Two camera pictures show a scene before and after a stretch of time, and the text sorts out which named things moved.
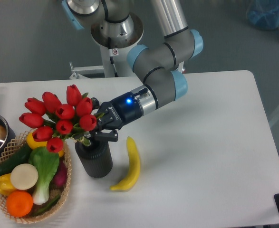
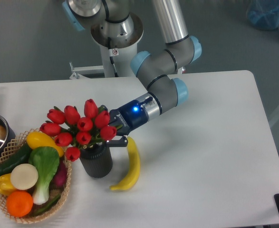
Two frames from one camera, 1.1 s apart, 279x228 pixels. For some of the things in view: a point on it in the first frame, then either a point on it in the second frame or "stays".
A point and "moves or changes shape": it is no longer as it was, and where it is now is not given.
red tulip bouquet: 52,122 moves or changes shape
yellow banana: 135,171 stays
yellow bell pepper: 4,185 stays
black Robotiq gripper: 125,109 to 130,116
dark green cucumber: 21,156 stays
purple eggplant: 59,179 stays
